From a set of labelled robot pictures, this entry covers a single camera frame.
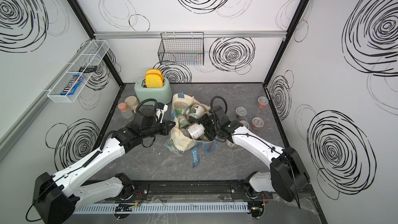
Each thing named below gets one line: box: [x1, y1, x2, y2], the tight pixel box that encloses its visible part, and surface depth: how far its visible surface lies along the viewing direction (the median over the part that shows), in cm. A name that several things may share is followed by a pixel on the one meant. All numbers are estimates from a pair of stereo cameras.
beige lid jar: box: [124, 95, 140, 111], surface depth 104 cm
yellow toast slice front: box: [145, 72, 164, 88], surface depth 98 cm
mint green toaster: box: [133, 77, 173, 105], surface depth 101 cm
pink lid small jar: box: [117, 102, 134, 119], surface depth 98 cm
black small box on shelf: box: [78, 65, 98, 74], surface depth 80 cm
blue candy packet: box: [60, 74, 84, 96], surface depth 71 cm
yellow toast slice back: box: [145, 68, 163, 76], surface depth 98 cm
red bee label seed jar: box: [257, 95, 269, 109], surface depth 104 cm
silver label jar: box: [187, 123, 206, 140], surface depth 79 cm
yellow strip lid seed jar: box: [235, 106, 248, 121], surface depth 99 cm
